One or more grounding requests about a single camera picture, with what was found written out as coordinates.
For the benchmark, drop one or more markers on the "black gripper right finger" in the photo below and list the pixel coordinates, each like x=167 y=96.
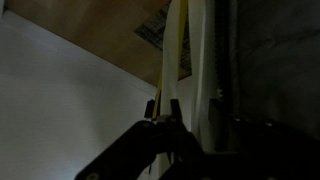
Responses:
x=266 y=150

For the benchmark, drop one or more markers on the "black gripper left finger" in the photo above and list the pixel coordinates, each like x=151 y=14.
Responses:
x=133 y=146

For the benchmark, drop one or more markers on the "white wooden coat rack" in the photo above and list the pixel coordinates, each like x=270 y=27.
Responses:
x=203 y=66

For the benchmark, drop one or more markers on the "dark grey jacket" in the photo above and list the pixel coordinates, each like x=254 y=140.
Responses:
x=273 y=66

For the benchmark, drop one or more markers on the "grey door mat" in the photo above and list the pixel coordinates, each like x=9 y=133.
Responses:
x=150 y=30

